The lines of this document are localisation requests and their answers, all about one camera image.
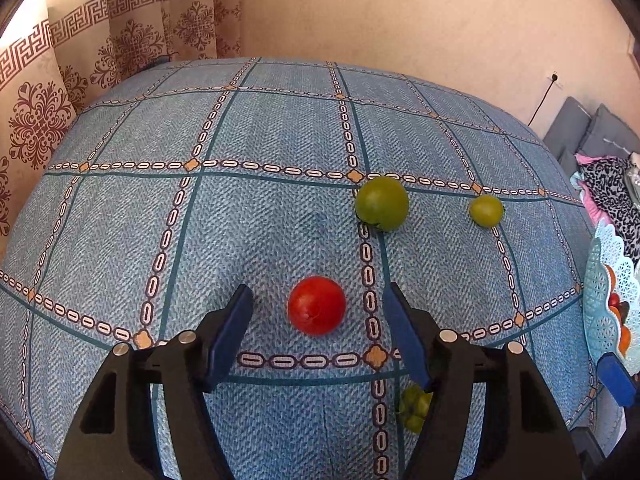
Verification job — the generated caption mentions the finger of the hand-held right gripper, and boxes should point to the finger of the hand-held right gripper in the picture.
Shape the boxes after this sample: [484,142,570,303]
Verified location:
[599,352,640,411]
[570,427,621,476]

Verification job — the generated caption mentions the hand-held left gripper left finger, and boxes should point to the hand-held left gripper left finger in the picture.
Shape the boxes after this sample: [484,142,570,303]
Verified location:
[54,283,255,480]

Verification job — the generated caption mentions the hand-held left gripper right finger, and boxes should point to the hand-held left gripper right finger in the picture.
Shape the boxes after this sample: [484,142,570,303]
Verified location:
[383,281,584,480]

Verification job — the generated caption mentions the light blue plastic basket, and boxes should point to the light blue plastic basket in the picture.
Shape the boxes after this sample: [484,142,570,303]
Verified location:
[582,222,640,377]

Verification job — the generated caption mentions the large green tomato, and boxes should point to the large green tomato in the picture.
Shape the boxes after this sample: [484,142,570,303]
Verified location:
[397,384,435,434]
[355,176,410,232]

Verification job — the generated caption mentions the blue patterned tablecloth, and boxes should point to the blue patterned tablecloth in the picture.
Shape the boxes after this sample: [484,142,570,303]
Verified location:
[0,56,626,480]

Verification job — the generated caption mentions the small green tomato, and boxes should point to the small green tomato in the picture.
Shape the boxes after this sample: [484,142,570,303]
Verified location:
[468,195,505,228]

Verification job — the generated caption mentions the pink cloth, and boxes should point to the pink cloth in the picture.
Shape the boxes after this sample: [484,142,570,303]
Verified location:
[575,154,617,232]

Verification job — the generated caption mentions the leopard print cloth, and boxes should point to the leopard print cloth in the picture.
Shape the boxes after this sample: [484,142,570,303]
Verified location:
[582,157,640,261]

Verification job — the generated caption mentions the beige curtain with maroon pattern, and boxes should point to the beige curtain with maroon pattern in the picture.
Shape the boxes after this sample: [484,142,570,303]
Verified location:
[0,0,246,238]

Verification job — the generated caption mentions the black power cable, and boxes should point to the black power cable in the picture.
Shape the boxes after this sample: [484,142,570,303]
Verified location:
[527,79,557,126]

